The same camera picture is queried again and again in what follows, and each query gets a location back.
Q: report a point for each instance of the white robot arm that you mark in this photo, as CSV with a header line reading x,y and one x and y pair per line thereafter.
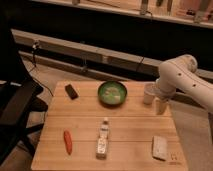
x,y
179,73

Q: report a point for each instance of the small clear bottle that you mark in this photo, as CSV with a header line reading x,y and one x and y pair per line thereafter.
x,y
102,141

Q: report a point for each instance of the white paper cup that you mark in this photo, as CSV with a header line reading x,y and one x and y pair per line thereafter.
x,y
149,93

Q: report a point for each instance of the black office chair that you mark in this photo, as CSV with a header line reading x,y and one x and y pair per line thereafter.
x,y
18,95

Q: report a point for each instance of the green ceramic bowl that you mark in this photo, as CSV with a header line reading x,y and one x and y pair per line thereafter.
x,y
112,93

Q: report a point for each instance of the black rectangular block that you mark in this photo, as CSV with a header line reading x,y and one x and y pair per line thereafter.
x,y
71,91

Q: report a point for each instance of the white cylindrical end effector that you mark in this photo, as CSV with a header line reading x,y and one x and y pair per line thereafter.
x,y
160,107

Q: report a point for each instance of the beige sponge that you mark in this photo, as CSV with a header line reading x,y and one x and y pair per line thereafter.
x,y
159,148

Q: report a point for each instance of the orange carrot toy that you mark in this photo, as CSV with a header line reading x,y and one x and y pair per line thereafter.
x,y
68,142

